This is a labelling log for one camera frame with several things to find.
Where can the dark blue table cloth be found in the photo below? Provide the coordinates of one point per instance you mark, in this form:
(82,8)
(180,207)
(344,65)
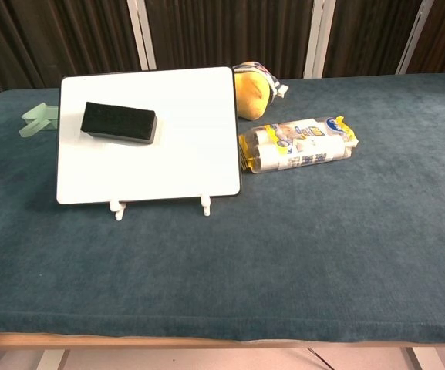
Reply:
(284,250)

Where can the yellow plush toy striped shirt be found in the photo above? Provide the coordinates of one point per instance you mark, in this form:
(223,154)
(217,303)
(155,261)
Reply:
(251,96)

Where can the pack of white bag rolls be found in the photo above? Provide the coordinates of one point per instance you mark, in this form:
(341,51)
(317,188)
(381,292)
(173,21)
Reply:
(303,148)

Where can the small black block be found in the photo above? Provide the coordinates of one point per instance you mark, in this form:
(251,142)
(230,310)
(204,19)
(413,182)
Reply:
(120,123)

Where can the white plastic board stand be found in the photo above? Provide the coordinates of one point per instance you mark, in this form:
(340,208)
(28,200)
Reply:
(119,211)

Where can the white rectangular board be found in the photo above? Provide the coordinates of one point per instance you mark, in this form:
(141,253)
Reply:
(176,154)

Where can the white aluminium wall post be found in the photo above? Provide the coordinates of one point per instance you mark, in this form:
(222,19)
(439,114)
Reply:
(318,38)
(142,34)
(415,38)

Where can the green plastic scoop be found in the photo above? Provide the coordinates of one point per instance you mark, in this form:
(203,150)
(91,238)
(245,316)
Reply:
(39,119)

